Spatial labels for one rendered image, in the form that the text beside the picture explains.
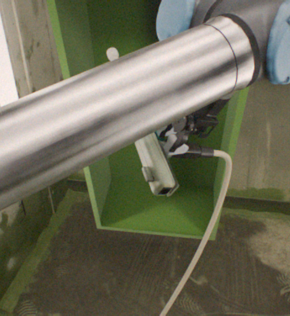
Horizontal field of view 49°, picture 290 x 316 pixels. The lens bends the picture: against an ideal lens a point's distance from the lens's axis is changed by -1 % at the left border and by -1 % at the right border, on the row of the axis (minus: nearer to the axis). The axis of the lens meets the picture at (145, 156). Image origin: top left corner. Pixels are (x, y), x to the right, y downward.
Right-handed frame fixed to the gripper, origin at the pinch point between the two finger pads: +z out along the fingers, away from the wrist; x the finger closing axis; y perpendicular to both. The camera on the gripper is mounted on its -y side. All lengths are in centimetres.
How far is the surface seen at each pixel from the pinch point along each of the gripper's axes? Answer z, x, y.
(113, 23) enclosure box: 8, 72, 11
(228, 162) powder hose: 1.5, -2.0, 23.4
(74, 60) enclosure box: 17, 55, -5
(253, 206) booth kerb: 96, 34, 150
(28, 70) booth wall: 67, 113, -8
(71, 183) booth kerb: 158, 98, 39
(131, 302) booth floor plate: 121, -6, 45
